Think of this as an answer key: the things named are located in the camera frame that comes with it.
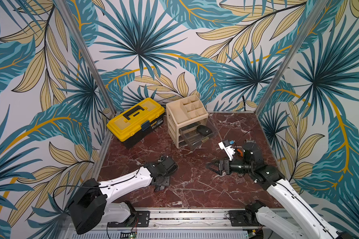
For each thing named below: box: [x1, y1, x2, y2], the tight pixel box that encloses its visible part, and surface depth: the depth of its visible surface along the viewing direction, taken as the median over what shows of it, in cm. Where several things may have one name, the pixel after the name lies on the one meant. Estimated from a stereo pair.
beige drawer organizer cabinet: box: [166, 94, 219, 151], surface depth 89 cm
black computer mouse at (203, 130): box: [196, 124, 213, 137], surface depth 88 cm
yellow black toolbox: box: [106, 97, 166, 149], surface depth 94 cm
